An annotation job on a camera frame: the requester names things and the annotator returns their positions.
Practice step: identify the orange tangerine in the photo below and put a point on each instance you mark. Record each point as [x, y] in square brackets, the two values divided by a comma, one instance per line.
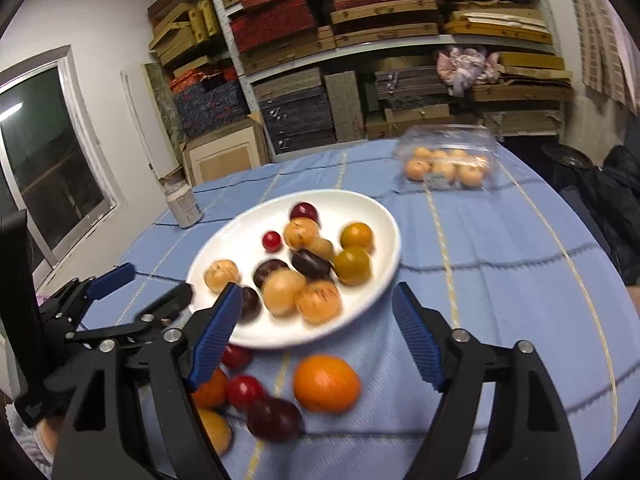
[326, 383]
[212, 390]

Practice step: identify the stack of tan flat boxes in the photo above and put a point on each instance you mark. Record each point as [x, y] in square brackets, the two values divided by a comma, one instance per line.
[390, 15]

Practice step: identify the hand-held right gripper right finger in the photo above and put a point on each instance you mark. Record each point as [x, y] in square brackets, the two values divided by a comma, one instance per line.
[417, 340]

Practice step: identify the white drink can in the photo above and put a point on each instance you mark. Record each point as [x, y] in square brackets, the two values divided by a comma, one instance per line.
[184, 202]

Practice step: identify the white metal shelf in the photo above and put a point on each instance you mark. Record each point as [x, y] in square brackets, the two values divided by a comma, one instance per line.
[380, 50]

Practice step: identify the white oval plate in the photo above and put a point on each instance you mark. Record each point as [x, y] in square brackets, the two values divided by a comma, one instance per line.
[370, 220]

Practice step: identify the pile of blue red boxes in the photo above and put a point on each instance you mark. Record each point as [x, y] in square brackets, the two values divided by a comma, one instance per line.
[205, 95]

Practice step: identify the red brocade box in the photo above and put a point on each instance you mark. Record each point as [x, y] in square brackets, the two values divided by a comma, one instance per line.
[272, 22]

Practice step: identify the dark purple plum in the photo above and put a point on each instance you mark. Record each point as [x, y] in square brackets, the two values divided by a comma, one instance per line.
[275, 419]
[305, 211]

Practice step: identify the stack of dark flat boxes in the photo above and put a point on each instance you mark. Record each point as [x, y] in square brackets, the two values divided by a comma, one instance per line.
[295, 115]

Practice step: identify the person's left forearm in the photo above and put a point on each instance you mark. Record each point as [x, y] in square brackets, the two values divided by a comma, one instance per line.
[20, 435]

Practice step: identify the black jacket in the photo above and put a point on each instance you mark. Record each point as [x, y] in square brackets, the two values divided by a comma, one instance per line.
[620, 200]

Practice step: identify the framed picture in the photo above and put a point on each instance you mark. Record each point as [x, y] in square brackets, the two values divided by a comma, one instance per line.
[225, 155]

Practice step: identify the pink plastic bag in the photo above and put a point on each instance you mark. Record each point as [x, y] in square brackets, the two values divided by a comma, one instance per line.
[465, 67]

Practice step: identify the cluster of pale orange loquats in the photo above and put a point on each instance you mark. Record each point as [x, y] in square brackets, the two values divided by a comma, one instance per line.
[445, 167]

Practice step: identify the beige patterned curtain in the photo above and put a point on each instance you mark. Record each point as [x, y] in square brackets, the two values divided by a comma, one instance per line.
[605, 25]

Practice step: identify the yellow round pear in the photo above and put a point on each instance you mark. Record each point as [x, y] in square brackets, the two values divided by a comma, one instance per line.
[217, 430]
[284, 291]

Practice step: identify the clear plastic box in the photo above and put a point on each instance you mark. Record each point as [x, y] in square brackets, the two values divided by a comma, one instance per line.
[450, 140]

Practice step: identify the person's left hand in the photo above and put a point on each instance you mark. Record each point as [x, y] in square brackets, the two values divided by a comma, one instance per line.
[48, 437]

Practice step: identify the dark purple mangosteen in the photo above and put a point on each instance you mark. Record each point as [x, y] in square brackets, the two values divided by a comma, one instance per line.
[248, 302]
[311, 263]
[265, 270]

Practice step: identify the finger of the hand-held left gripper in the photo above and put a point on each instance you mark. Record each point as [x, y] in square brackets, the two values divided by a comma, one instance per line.
[112, 277]
[170, 302]

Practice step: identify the green marbled board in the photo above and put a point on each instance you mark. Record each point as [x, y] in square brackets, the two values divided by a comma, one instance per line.
[165, 105]

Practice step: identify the blue checked tablecloth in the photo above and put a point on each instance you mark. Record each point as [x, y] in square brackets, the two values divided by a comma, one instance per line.
[500, 310]

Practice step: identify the small red tomato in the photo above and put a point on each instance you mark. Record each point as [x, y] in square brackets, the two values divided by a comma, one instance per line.
[245, 392]
[271, 241]
[236, 356]

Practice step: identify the small amber plum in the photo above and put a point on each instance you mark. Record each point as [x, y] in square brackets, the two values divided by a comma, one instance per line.
[352, 265]
[357, 236]

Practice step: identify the white board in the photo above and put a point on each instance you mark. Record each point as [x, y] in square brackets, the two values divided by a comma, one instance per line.
[145, 120]

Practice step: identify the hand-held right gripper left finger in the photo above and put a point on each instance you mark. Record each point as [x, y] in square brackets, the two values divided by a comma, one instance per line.
[215, 345]

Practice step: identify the grey upright box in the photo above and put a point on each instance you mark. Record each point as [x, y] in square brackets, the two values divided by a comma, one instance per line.
[342, 105]

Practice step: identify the black round stool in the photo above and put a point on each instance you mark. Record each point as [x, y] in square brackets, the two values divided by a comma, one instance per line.
[567, 155]

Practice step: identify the dark glass window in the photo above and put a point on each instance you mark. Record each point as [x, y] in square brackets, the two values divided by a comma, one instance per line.
[50, 160]

